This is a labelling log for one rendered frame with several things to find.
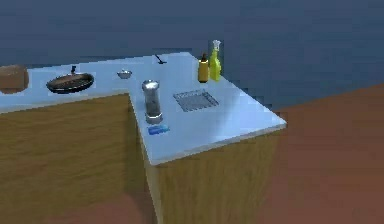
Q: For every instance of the amber bottle black cap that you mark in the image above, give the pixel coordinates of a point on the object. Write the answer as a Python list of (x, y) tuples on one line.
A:
[(203, 70)]

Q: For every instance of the grey sink basin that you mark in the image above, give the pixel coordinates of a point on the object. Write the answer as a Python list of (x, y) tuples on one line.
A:
[(195, 100)]

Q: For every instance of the brown bread loaf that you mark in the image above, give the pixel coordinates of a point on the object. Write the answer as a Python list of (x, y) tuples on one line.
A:
[(12, 78)]

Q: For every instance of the silver pepper grinder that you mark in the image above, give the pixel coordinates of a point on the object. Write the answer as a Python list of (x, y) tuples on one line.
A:
[(152, 101)]

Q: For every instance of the yellow spray bottle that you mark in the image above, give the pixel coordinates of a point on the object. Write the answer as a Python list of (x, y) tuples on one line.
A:
[(215, 65)]

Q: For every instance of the wooden kitchen counter pale top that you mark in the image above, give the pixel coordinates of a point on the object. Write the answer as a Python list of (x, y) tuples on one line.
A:
[(200, 140)]

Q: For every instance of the small silver bowl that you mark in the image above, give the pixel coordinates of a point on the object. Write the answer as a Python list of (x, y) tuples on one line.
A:
[(124, 74)]

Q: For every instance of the black spoon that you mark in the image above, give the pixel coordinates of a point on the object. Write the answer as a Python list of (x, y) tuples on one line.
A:
[(160, 59)]

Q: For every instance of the black frying pan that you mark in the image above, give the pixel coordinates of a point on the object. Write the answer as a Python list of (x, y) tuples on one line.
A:
[(70, 82)]

